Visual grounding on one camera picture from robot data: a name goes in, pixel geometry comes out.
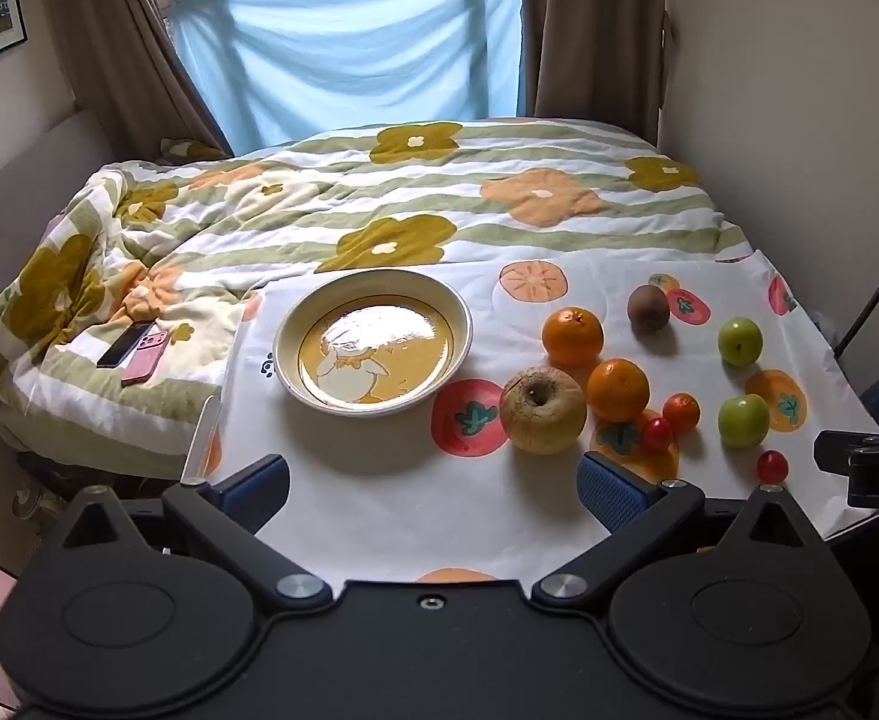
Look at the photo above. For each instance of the black phone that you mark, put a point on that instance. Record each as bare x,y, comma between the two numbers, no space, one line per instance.
124,345

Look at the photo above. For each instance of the yellow duck print plate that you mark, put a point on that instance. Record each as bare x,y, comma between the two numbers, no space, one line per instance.
372,349

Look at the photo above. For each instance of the green plum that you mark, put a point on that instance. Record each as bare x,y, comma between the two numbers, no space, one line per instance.
744,421

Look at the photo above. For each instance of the wrinkled yellow apple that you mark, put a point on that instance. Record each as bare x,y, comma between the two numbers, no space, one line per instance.
543,411

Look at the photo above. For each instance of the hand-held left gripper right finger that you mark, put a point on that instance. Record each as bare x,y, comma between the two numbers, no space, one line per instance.
612,493

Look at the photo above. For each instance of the red cherry tomato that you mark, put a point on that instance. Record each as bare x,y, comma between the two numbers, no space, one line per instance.
772,466
657,436

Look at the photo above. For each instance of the white persimmon print tablecloth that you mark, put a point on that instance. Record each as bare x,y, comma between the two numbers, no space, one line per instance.
394,480

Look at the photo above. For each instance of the floral pillow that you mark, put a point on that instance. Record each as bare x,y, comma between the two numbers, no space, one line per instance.
188,148

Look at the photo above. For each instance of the green apple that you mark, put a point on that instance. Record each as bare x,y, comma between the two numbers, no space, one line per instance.
740,342

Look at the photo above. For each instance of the light blue window cloth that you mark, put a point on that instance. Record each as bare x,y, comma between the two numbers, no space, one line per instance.
349,60

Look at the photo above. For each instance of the small tangerine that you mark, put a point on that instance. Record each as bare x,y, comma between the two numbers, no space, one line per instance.
681,413

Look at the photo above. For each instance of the floral striped blanket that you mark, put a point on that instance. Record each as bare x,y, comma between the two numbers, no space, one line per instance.
424,187

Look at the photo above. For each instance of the orange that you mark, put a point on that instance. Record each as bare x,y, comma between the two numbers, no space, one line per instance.
618,390
573,336

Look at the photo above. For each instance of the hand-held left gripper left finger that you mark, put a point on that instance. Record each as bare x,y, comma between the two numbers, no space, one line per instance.
255,493

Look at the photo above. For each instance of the pink phone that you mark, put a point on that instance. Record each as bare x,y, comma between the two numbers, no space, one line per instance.
147,360

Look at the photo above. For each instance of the brown kiwi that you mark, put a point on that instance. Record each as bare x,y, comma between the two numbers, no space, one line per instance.
648,309

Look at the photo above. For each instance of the brown curtain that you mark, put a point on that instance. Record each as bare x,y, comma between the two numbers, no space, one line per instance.
597,30
124,37

